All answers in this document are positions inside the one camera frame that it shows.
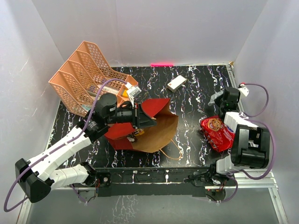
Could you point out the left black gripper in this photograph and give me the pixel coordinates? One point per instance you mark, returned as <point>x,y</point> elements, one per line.
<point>139,118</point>

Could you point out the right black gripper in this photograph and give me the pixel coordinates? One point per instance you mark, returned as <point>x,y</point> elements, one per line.
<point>217,99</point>

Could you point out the grey foil snack packet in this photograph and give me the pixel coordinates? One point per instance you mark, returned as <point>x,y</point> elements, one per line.
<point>214,97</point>

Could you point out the red paper bag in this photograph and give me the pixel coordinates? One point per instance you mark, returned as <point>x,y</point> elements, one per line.
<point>155,137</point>

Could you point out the red cookie snack bag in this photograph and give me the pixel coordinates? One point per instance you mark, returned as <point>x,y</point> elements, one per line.
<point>219,135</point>

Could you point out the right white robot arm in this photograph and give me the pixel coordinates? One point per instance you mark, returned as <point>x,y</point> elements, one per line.
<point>253,148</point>

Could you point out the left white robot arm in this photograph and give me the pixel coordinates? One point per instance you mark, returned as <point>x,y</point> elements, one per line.
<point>41,174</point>

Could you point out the yellow m&m packet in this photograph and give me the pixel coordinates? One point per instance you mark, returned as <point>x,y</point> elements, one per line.
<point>138,132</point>

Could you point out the dark chocolate snack packet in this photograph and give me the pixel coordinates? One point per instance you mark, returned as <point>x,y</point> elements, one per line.
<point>131,139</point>

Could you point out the small white cardboard box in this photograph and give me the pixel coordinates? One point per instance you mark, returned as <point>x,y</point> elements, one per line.
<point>176,83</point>

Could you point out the peach plastic file organizer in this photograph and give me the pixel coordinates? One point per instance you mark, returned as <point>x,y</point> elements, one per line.
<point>81,76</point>

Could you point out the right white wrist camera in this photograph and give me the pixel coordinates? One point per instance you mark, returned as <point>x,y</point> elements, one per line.
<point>244,91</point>

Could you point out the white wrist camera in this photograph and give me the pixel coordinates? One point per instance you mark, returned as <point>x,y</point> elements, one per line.
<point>244,91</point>
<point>133,92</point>

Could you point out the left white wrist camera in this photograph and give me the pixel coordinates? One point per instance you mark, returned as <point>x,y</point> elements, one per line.
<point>133,92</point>

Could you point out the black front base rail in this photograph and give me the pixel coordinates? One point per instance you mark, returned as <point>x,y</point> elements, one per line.
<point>158,181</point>

